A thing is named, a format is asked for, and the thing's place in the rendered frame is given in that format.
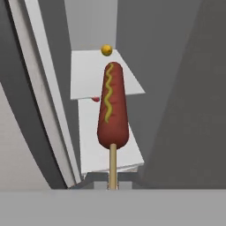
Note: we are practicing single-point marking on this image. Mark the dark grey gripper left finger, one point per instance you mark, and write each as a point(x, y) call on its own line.
point(98, 183)

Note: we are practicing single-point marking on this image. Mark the small red round food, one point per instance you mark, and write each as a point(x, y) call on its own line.
point(95, 99)

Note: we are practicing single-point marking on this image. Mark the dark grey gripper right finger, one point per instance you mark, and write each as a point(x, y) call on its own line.
point(125, 183)

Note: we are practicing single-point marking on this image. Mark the small yellow round fruit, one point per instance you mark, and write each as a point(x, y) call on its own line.
point(106, 50)

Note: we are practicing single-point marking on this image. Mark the grey fridge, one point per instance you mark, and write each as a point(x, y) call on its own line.
point(164, 73)

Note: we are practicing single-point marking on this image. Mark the hot dog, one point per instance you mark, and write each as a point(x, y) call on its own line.
point(113, 117)

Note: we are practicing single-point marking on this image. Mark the grey fridge door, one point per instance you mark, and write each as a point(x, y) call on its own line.
point(44, 97)

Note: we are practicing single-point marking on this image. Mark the white fridge shelf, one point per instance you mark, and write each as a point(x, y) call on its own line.
point(91, 138)
point(88, 73)

